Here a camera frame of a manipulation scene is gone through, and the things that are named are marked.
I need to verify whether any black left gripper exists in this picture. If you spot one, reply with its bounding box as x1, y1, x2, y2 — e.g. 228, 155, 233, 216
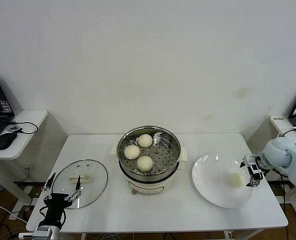
41, 172, 83, 226

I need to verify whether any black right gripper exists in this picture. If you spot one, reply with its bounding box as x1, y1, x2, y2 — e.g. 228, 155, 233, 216
239, 161, 263, 188

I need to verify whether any white steamed baozi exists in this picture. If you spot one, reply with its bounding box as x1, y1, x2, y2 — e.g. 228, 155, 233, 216
137, 156, 154, 172
124, 145, 141, 160
138, 134, 153, 148
228, 172, 245, 188

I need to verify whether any glass pot lid cream handle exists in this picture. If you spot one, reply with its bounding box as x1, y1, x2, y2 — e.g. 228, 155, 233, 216
53, 159, 108, 210

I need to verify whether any perforated steel steamer basket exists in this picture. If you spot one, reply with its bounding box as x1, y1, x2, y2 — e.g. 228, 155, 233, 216
117, 126, 182, 179

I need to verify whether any white round plate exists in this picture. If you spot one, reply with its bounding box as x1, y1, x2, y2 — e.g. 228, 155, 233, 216
191, 154, 254, 209

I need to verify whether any white side table rounded top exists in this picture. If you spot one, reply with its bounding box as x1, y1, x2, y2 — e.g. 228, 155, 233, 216
0, 109, 49, 221

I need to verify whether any black computer mouse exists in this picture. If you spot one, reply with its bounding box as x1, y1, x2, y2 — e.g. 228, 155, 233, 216
0, 131, 16, 150

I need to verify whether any cream electric cooker pot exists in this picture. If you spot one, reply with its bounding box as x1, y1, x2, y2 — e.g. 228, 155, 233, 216
109, 146, 189, 196

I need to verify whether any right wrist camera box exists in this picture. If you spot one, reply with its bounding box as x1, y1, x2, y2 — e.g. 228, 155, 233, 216
244, 154, 261, 165

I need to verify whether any white wall socket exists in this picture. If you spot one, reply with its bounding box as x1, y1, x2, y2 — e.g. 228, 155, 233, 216
19, 162, 36, 172

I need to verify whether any white cable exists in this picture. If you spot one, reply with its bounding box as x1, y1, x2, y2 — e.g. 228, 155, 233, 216
277, 126, 296, 138

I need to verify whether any thin black looped cable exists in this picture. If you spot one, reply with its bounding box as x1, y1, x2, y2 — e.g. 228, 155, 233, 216
10, 120, 39, 135

